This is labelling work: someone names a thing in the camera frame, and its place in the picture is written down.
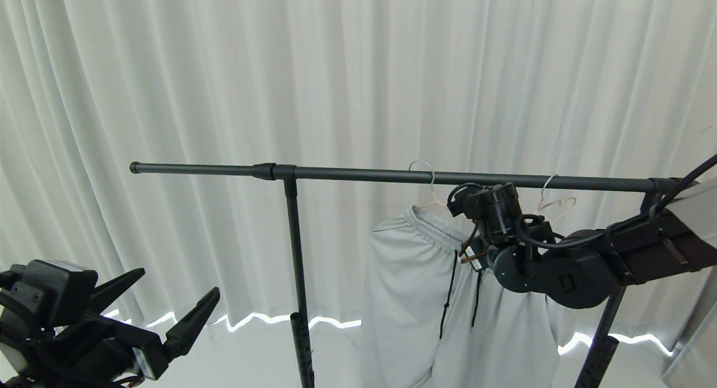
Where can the black clothes rack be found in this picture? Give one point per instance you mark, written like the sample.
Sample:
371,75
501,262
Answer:
364,175

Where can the pale grey shorts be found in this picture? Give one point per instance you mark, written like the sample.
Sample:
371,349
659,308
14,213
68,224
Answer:
409,276

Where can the white curtain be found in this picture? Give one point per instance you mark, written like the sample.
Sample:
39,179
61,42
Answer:
224,69

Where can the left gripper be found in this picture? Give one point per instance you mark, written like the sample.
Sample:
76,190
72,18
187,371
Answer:
84,349

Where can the pink clothes hanger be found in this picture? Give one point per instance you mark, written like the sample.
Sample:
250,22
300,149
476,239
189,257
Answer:
546,189
432,181

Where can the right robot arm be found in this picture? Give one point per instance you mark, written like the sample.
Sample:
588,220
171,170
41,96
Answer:
577,270

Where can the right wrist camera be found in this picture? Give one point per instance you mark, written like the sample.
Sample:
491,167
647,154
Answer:
476,200

